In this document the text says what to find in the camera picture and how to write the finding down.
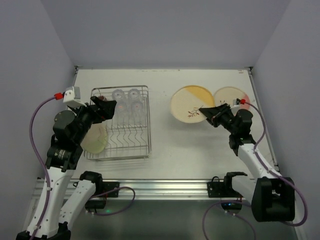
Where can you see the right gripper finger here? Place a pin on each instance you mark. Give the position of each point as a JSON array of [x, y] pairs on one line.
[[223, 108], [212, 114]]

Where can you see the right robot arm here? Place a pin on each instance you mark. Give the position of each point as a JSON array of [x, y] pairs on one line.
[[271, 196]]

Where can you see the pink beige plate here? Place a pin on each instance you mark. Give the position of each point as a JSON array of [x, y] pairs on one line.
[[228, 95]]

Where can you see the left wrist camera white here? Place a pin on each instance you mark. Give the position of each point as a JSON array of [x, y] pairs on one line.
[[72, 97]]

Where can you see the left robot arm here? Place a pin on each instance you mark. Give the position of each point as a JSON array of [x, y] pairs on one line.
[[53, 218]]

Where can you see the brown ceramic mug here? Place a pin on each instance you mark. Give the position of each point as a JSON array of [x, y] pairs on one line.
[[103, 98]]

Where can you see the metal wire dish rack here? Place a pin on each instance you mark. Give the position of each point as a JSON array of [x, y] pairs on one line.
[[125, 141]]

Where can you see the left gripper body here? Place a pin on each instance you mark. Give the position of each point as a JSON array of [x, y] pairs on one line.
[[93, 113]]

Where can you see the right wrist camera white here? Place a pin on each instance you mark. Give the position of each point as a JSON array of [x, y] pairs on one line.
[[236, 103]]

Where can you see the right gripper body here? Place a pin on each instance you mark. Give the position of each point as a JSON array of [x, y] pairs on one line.
[[217, 116]]

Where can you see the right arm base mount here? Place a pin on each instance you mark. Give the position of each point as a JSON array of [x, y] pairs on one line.
[[219, 188]]

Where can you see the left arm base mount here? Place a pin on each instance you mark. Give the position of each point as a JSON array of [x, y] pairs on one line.
[[98, 203]]

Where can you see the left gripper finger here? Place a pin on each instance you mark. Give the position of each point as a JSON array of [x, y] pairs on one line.
[[96, 101], [107, 109]]

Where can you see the beige floral plate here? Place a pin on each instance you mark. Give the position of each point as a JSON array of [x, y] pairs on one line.
[[185, 104]]

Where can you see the aluminium front rail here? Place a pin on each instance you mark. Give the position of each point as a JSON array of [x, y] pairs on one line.
[[164, 190]]

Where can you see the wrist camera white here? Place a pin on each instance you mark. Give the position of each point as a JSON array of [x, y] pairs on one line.
[[72, 97], [236, 103]]

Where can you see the green plate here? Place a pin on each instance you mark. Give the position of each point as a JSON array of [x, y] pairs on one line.
[[96, 139]]

